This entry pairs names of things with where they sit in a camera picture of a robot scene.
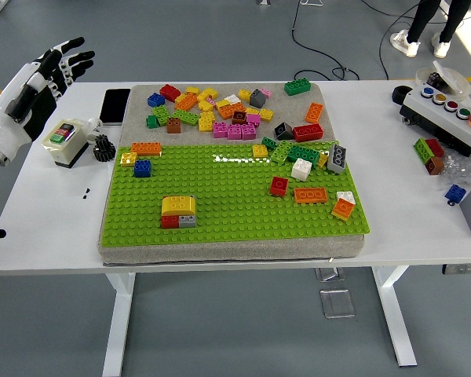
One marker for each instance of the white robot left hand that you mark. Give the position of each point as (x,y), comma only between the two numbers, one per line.
(8,118)

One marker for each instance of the yellow curved brick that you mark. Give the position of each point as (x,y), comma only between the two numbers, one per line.
(178,206)

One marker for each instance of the long red toy brick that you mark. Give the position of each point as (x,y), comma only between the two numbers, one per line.
(170,222)

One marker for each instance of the yellow toy brick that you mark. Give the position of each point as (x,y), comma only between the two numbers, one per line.
(322,160)
(207,94)
(221,104)
(192,90)
(206,121)
(251,110)
(128,159)
(205,105)
(260,151)
(265,114)
(244,95)

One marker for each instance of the long grey toy brick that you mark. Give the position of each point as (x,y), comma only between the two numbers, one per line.
(187,222)

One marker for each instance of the orange toy brick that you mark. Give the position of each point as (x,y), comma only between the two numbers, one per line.
(224,111)
(310,195)
(185,102)
(146,149)
(313,112)

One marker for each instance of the blue toy brick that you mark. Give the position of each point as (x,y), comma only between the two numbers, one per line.
(142,169)
(155,99)

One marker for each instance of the small green toy brick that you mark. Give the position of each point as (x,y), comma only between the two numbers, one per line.
(269,143)
(152,121)

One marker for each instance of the light green toy brick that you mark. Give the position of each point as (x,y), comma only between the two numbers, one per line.
(161,115)
(422,149)
(280,152)
(185,117)

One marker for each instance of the white toy brick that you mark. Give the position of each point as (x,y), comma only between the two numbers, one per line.
(301,169)
(232,99)
(345,196)

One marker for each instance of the dark brown toy brick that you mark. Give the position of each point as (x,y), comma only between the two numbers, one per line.
(238,117)

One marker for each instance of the dark grey sloped brick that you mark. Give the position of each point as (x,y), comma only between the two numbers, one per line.
(257,99)

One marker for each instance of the green studded baseplate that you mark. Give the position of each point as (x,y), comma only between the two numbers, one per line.
(239,214)

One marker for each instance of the small pink toy brick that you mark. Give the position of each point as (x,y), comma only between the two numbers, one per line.
(265,93)

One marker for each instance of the black sloped brick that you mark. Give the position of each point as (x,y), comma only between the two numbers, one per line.
(283,131)

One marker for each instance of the dark green toy brick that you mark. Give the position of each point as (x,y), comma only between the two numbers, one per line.
(303,154)
(297,87)

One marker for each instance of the grey hollow toy brick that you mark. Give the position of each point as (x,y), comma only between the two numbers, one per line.
(336,158)

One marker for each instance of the orange and yellow brick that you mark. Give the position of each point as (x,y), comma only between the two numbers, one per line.
(342,209)

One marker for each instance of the small white fitting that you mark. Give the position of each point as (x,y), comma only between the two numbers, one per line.
(94,125)

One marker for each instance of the black gear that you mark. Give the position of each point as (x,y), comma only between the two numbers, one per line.
(104,149)

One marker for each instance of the black smartphone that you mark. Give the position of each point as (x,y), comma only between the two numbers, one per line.
(115,106)

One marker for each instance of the white table leg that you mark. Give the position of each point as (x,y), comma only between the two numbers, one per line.
(394,314)
(117,322)

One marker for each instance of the white stand foot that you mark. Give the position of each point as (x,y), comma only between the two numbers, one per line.
(312,3)
(263,2)

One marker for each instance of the clear floor plate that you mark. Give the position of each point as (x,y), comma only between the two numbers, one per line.
(329,274)
(337,304)

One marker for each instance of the black tape roll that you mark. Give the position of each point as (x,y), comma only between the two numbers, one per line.
(398,96)

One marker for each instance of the person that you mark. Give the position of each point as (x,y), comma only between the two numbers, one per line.
(418,19)

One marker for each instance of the white button control box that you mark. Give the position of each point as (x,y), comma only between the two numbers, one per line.
(443,121)

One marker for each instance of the clear lidded plastic container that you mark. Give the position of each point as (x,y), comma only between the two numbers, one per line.
(455,80)

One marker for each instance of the clear plastic bag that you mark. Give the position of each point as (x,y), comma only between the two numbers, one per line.
(463,169)

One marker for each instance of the table height control panel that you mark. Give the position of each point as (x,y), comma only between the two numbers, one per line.
(465,268)

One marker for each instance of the cream switch box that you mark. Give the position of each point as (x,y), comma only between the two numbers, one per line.
(63,145)

